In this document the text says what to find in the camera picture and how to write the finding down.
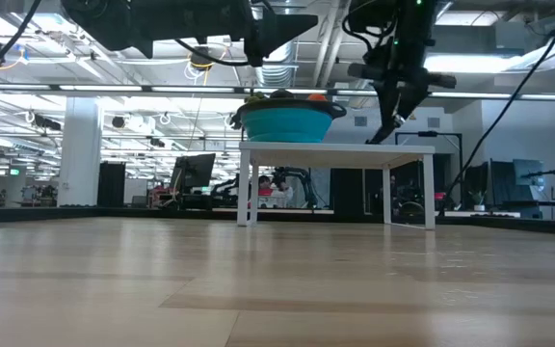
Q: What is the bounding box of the white building pillar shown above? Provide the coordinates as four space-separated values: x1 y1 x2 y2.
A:
57 97 103 207

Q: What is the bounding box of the dark desk monitor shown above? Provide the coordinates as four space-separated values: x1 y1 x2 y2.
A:
489 160 517 203

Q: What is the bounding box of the black angled desk monitor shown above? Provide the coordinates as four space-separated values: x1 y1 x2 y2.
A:
169 152 217 194

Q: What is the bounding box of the black aluminium table frame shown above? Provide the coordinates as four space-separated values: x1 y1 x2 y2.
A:
0 204 555 237

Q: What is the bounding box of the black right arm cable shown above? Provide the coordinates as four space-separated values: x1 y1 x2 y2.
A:
438 0 555 214

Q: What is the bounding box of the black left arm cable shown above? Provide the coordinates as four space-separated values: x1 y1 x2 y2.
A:
0 0 42 87

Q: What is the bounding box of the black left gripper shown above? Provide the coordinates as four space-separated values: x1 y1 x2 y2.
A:
60 0 320 68

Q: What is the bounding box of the black left camera cable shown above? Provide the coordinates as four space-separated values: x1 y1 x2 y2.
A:
174 37 251 67

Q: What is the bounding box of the grey desk monitor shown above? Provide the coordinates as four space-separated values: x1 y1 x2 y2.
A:
513 158 545 189

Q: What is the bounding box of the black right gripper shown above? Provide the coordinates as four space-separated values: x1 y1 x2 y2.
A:
347 40 457 146

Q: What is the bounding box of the silver ventilation duct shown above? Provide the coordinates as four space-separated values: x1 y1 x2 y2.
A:
252 40 303 88

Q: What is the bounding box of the black tubular stand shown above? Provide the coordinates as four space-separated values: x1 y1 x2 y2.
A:
395 130 464 213

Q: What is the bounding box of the round black ceiling lamp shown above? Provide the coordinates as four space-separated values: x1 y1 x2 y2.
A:
189 45 213 72

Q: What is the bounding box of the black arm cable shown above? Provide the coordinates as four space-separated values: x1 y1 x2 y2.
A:
438 0 555 214
0 0 42 87

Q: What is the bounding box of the tall black cabinet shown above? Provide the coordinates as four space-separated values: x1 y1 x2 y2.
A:
96 161 127 208

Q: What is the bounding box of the small potted plant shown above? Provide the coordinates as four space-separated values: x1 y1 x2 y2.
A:
469 190 489 213

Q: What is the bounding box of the teal collapsible bowl grey rim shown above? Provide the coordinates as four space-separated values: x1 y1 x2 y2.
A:
231 97 348 145

